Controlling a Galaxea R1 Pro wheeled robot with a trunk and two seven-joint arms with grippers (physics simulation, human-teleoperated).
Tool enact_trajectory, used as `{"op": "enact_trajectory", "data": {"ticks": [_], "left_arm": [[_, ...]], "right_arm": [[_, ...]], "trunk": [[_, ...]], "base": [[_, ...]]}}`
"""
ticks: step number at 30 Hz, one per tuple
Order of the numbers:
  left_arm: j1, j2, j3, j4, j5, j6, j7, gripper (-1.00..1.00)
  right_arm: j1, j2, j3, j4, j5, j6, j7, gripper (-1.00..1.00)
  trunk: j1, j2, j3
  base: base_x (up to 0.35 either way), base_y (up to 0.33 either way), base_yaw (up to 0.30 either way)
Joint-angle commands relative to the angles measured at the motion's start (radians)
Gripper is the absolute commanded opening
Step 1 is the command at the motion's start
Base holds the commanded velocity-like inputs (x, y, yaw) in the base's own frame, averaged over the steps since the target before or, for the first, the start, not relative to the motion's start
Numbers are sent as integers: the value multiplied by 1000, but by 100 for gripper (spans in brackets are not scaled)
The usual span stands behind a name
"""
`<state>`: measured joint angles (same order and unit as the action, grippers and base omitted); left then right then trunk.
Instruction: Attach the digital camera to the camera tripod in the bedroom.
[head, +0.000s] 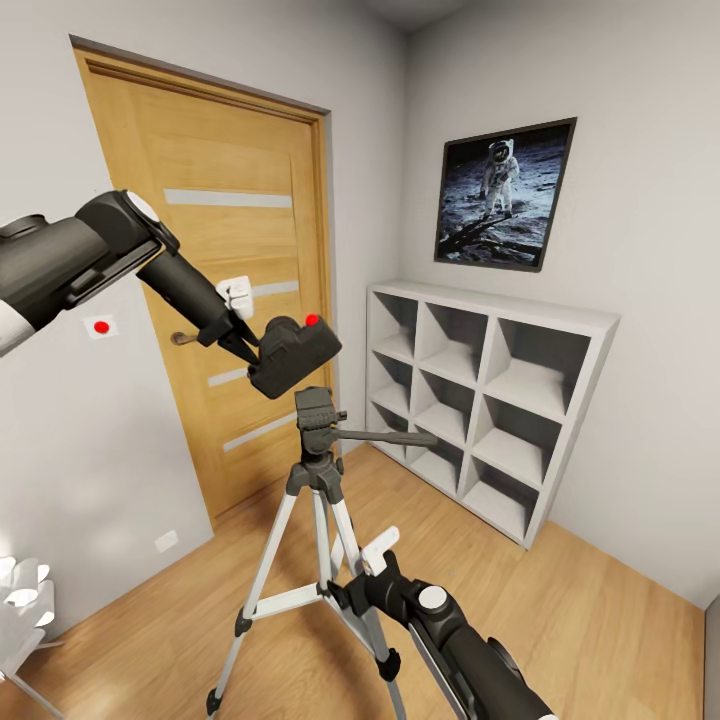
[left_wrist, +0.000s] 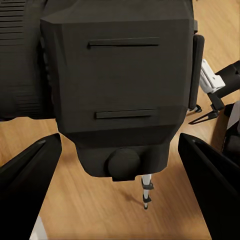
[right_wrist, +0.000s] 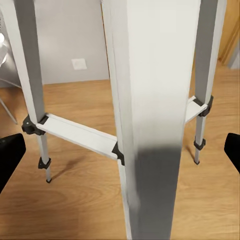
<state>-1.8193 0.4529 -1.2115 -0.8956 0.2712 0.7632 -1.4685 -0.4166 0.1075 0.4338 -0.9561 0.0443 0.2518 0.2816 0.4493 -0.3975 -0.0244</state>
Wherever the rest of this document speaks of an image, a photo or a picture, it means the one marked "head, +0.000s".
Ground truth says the camera tripod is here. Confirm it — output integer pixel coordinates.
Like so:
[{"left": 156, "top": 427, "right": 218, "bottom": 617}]
[{"left": 206, "top": 386, "right": 438, "bottom": 720}]

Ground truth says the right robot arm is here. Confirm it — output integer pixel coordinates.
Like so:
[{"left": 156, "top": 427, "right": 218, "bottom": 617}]
[{"left": 327, "top": 526, "right": 559, "bottom": 720}]

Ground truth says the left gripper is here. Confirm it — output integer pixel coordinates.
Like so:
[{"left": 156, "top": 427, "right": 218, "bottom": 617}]
[{"left": 162, "top": 269, "right": 261, "bottom": 365}]

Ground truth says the digital camera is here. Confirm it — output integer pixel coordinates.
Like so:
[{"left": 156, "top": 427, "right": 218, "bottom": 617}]
[{"left": 247, "top": 314, "right": 342, "bottom": 400}]

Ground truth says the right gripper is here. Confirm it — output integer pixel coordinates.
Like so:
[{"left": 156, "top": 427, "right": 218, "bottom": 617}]
[{"left": 327, "top": 551, "right": 405, "bottom": 618}]

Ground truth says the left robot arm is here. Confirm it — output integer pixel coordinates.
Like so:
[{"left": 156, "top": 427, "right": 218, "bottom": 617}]
[{"left": 0, "top": 190, "right": 261, "bottom": 365}]

